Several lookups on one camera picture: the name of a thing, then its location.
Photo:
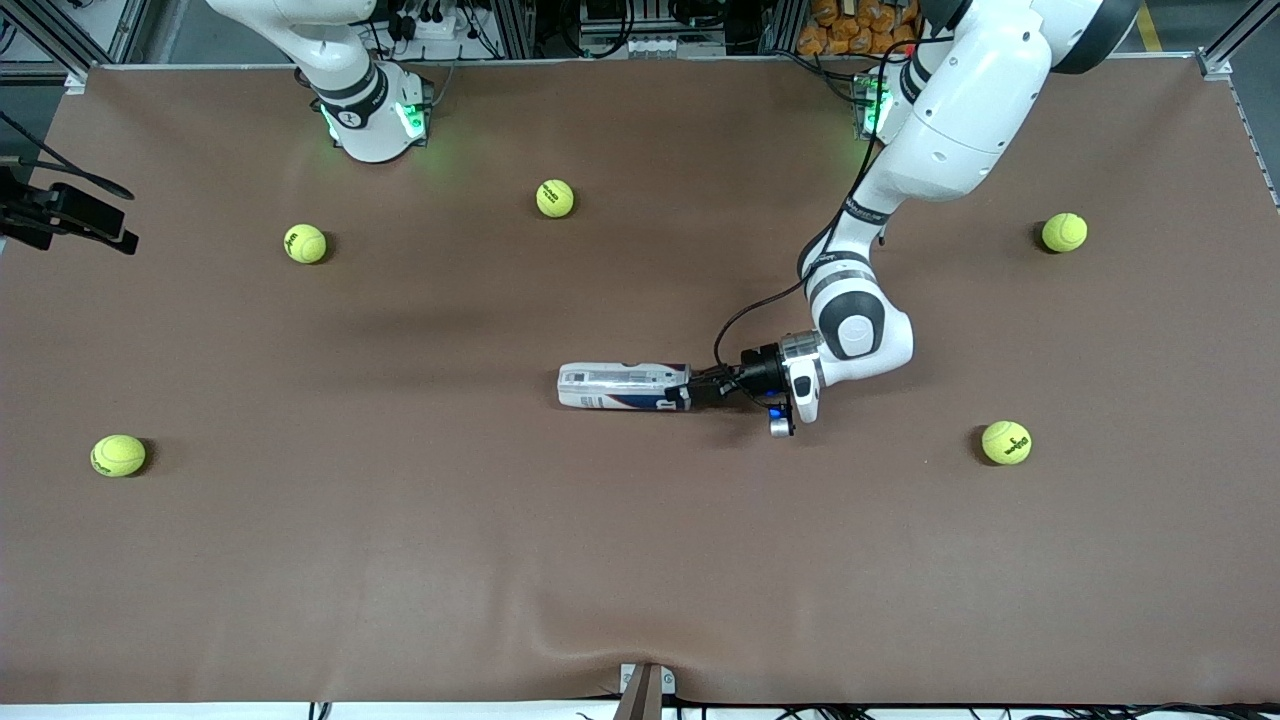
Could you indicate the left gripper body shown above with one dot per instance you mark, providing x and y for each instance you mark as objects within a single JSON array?
[{"x": 762, "y": 373}]

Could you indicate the white blue tennis can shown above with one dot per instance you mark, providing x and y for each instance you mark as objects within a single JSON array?
[{"x": 615, "y": 385}]

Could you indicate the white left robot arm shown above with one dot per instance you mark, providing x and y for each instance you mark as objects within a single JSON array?
[{"x": 960, "y": 110}]

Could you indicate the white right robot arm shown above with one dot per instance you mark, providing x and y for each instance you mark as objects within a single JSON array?
[{"x": 360, "y": 110}]

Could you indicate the yellow tennis ball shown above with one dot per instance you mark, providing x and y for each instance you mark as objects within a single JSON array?
[
  {"x": 118, "y": 455},
  {"x": 1064, "y": 232},
  {"x": 1006, "y": 442},
  {"x": 305, "y": 244},
  {"x": 555, "y": 198}
]

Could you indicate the brown table mat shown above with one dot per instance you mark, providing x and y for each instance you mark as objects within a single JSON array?
[{"x": 640, "y": 550}]

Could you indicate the white terminal block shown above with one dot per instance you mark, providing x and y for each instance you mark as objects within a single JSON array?
[{"x": 650, "y": 46}]

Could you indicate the orange netted bag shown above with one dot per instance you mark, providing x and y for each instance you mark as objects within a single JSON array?
[{"x": 835, "y": 35}]

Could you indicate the white power strip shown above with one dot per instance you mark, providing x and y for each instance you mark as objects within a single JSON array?
[{"x": 440, "y": 30}]

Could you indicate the metal corner bracket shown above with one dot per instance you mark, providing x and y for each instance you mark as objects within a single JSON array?
[
  {"x": 1216, "y": 64},
  {"x": 76, "y": 82}
]

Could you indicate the metal mount bracket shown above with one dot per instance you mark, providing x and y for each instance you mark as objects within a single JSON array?
[{"x": 645, "y": 690}]

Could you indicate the aluminium frame post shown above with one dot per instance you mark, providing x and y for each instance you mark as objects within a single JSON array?
[
  {"x": 512, "y": 30},
  {"x": 780, "y": 28}
]

